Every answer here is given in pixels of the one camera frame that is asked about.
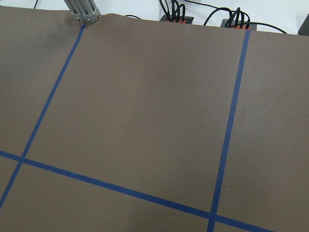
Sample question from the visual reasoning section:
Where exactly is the aluminium frame post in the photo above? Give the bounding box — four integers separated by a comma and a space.
64, 0, 100, 23

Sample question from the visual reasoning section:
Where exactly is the orange circuit board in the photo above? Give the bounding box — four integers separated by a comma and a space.
220, 19, 257, 31
159, 15, 194, 24

